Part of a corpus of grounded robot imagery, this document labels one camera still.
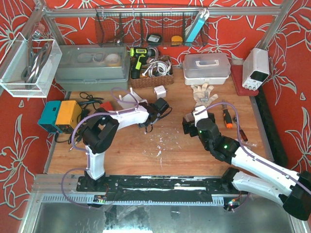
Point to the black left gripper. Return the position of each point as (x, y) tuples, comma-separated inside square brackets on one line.
[(150, 116)]

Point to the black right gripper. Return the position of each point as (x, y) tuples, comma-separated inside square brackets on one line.
[(187, 125)]

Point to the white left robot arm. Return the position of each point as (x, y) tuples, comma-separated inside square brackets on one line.
[(99, 130)]

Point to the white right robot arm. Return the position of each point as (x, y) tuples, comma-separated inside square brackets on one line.
[(250, 172)]

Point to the white cube power adapter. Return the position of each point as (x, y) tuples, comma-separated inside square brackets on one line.
[(160, 91)]

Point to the woven wicker basket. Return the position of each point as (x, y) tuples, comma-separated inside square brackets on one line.
[(152, 81)]

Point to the white work gloves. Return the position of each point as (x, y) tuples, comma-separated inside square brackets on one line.
[(202, 94)]

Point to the red cube power socket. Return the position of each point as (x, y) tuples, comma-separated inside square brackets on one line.
[(107, 106)]

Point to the white plastic storage box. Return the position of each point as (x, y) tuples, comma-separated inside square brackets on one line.
[(213, 68)]

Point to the red mat under supply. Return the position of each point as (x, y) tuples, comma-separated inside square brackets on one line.
[(236, 73)]

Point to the yellow tape measure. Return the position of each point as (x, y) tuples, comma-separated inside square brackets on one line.
[(176, 40)]

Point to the white bench power supply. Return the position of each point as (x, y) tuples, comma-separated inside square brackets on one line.
[(255, 69)]

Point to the grey plastic toolbox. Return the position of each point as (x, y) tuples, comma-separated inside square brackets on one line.
[(93, 68)]

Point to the yellow teal soldering station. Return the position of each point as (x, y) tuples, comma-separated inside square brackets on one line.
[(60, 116)]

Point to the teal white book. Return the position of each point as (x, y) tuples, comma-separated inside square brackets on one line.
[(192, 31)]

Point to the white peg base plate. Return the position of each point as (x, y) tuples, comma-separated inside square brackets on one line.
[(129, 100)]

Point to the green black cordless drill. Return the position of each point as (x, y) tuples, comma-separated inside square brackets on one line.
[(141, 55)]

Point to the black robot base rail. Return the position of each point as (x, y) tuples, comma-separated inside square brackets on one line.
[(169, 189)]

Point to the black wire wall basket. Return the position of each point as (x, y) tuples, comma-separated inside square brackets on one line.
[(129, 25)]

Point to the clear acrylic wall bin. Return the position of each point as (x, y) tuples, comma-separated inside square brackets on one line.
[(29, 66)]

